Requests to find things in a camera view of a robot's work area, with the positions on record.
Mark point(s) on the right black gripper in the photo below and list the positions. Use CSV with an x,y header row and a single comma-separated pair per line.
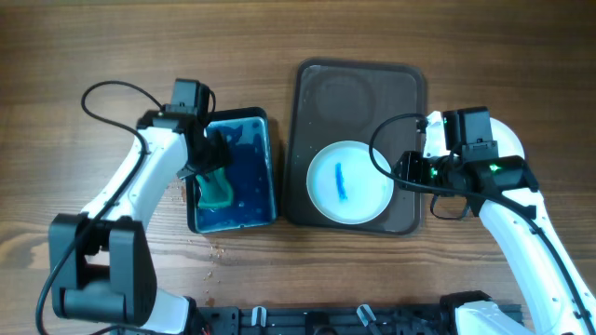
x,y
412,168

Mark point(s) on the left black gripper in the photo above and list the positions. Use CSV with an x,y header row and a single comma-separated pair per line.
x,y
222,156

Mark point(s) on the green scrubbing sponge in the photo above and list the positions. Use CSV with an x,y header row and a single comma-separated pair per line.
x,y
215,190

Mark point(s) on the white plate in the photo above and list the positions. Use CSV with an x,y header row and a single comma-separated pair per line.
x,y
435,144
347,183

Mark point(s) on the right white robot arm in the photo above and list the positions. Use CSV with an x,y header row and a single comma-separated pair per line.
x,y
504,194

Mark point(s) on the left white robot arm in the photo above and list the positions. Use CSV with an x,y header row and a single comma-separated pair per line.
x,y
101,265

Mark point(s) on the black tub of blue water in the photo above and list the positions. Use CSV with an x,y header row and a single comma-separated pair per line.
x,y
250,174

